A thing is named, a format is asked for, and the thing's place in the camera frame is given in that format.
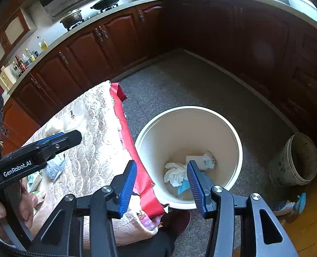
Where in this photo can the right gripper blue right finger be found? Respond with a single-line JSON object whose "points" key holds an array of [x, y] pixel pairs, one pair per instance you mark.
{"points": [[261, 232]]}

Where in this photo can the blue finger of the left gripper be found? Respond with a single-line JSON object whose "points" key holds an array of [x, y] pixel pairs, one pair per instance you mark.
{"points": [[49, 150], [50, 138]]}

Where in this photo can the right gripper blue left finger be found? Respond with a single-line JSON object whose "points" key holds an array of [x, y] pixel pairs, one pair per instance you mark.
{"points": [[62, 233]]}

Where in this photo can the small clear plastic wrapper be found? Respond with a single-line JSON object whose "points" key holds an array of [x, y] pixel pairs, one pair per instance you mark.
{"points": [[55, 167]]}

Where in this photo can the white round trash bin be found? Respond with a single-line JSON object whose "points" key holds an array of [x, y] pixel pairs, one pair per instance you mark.
{"points": [[189, 130]]}

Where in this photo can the person's left hand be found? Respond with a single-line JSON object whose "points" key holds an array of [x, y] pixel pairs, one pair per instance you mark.
{"points": [[19, 202]]}

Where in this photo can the blue white spray bottle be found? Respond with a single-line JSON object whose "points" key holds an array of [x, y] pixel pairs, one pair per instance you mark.
{"points": [[289, 207]]}

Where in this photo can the beige lace tablecloth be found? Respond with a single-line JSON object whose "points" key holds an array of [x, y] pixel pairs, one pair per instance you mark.
{"points": [[94, 163]]}

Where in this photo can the red sauce bottle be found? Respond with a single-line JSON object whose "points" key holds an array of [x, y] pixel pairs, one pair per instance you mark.
{"points": [[20, 63]]}

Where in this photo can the dirty grey bucket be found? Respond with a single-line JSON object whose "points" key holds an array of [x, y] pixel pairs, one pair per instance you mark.
{"points": [[296, 163]]}

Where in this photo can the yellow oil bottle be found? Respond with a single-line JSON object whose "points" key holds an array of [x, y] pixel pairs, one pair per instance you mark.
{"points": [[42, 43]]}

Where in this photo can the red cloth under tablecloth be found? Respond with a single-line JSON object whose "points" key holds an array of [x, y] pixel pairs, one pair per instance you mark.
{"points": [[144, 184]]}

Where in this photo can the white crumpled tissue in bin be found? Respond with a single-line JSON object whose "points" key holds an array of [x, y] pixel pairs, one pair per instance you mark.
{"points": [[175, 174]]}

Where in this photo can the dark cooking pot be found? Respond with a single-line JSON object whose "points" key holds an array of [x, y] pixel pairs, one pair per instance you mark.
{"points": [[72, 18]]}

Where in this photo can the black wok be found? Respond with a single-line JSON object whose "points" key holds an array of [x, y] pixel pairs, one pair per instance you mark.
{"points": [[104, 4]]}

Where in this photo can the dark wooden base cabinets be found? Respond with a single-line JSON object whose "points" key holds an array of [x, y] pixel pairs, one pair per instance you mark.
{"points": [[270, 46]]}

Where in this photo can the white basin on counter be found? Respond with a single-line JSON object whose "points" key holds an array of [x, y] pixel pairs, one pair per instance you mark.
{"points": [[306, 7]]}

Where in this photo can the upper wall cabinets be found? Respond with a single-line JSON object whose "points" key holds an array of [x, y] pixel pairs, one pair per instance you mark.
{"points": [[13, 34]]}

